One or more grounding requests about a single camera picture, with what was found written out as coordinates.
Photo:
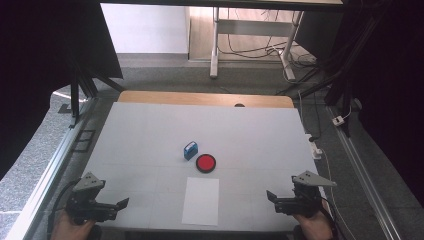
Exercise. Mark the wooden table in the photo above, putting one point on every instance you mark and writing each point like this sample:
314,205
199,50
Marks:
186,98

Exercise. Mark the black metal stand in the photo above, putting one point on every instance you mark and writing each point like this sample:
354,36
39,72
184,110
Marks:
75,96
336,76

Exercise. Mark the black floor bracket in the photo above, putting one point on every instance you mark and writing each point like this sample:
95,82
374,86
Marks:
84,140

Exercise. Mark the black curtain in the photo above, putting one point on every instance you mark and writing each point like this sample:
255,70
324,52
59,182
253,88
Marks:
393,100
40,66

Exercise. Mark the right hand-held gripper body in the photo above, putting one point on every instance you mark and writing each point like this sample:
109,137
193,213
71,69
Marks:
303,200

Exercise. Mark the white paper sheet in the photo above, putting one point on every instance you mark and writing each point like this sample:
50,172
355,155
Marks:
201,201

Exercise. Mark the person's left hand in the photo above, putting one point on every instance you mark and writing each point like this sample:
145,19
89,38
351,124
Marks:
70,230

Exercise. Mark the white desk frame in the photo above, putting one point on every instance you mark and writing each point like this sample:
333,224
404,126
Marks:
214,50

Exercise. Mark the white table mat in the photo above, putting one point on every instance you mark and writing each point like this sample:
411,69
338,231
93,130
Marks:
150,133

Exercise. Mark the round red ink pad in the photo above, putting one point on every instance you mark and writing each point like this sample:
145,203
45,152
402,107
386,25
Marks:
206,163

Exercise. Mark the blue stamp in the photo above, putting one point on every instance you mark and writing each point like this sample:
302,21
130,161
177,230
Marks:
190,150

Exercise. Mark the small white adapter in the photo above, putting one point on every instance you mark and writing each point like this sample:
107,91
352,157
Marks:
338,120

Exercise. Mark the aluminium rail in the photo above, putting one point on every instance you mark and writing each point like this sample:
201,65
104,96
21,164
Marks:
50,170
360,173

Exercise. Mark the white power strip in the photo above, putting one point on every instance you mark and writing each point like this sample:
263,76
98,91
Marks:
315,148

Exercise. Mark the person's right hand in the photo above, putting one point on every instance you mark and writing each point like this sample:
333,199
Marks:
315,228

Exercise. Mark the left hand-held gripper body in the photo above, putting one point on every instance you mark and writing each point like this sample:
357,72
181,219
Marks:
87,200

